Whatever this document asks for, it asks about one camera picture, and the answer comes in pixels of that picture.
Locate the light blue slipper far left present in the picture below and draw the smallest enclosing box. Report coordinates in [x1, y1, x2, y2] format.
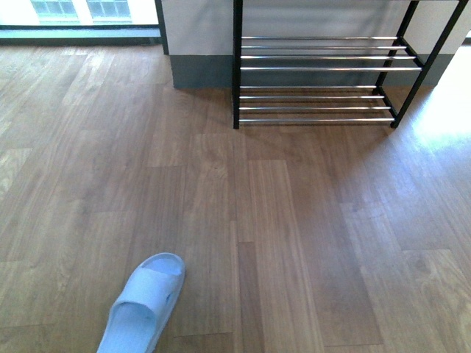
[97, 253, 185, 352]

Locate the black metal shoe rack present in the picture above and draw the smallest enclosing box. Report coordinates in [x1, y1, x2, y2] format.
[232, 1, 469, 128]

